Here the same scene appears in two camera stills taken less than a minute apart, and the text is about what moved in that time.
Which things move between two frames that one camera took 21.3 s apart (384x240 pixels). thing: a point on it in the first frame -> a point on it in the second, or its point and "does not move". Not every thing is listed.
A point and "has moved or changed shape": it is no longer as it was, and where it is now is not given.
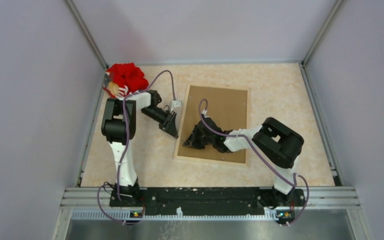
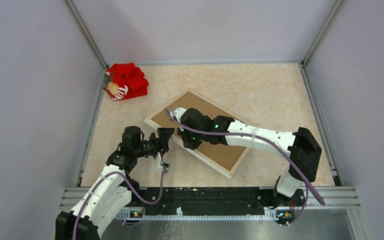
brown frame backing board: (227, 107) has moved or changed shape
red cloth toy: (122, 79) does not move
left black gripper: (168, 125) -> (164, 133)
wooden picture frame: (175, 156) has moved or changed shape
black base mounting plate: (207, 202) does not move
